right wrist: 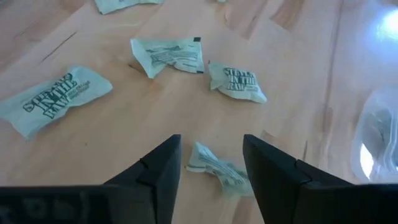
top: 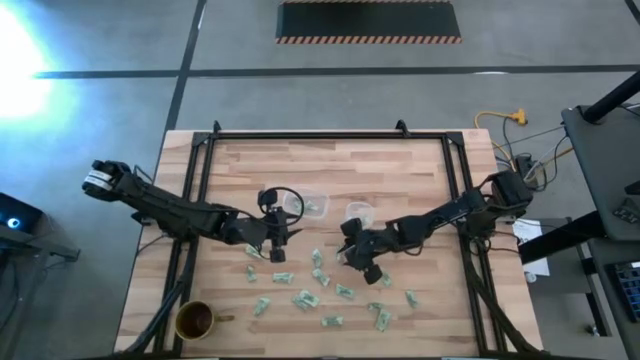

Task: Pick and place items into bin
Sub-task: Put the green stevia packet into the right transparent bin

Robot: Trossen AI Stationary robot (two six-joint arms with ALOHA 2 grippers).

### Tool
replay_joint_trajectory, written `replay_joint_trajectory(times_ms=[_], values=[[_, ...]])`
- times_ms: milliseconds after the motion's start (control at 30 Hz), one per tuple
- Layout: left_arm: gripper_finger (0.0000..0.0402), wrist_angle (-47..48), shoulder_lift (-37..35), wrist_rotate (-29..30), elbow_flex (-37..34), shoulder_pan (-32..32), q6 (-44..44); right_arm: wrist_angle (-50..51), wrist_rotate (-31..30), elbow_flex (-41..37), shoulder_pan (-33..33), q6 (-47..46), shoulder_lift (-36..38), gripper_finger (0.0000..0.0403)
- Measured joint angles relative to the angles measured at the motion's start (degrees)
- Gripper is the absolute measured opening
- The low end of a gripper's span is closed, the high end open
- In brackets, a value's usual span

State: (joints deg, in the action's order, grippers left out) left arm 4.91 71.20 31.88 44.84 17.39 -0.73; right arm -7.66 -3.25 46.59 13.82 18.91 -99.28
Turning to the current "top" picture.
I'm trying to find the black hazard-striped floor mat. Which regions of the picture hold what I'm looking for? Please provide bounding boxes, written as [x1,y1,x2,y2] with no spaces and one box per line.
[275,0,463,45]

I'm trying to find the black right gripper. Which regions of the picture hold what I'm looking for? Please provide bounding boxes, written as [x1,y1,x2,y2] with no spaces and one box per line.
[340,217,402,287]

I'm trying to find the gray desk top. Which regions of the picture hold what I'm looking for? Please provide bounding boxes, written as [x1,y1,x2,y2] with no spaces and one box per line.
[560,102,640,244]

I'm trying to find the large clear plastic container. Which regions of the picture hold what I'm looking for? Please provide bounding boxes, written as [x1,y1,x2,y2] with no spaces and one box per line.
[282,185,331,221]

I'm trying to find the small clear plastic container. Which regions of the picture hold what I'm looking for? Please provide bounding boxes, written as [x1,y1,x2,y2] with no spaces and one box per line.
[344,201,376,230]

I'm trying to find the white paper sheet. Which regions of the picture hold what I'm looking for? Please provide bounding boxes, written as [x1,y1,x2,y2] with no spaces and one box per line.
[512,218,551,279]

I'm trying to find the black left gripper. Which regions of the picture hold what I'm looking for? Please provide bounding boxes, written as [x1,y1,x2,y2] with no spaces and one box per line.
[257,188,304,265]

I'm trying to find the black aluminium table frame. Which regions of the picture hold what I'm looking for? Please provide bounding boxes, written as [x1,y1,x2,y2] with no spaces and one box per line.
[119,119,549,360]

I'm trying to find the yellow extension cord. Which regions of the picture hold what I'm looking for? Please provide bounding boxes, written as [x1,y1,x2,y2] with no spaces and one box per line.
[473,108,529,166]

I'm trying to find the black controller on desk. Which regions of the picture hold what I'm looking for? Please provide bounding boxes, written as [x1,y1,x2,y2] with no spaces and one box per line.
[612,197,640,226]

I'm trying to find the dark gray keyboard desk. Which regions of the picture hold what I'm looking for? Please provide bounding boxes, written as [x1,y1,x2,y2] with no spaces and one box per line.
[574,237,640,360]

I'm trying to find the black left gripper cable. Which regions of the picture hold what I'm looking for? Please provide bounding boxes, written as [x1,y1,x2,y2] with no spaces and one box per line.
[269,186,306,227]

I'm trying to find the black keyboard with lit keys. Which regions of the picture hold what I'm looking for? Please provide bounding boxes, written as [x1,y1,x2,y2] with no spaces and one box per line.
[606,259,640,324]

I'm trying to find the black round pole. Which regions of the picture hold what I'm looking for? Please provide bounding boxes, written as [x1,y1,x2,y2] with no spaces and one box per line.
[581,71,640,125]

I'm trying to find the black device with blue light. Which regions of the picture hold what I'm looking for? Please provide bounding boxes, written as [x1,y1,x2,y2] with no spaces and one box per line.
[0,192,45,235]

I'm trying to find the black desk leg bar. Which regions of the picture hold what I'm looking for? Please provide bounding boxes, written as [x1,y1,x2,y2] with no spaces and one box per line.
[518,212,609,265]

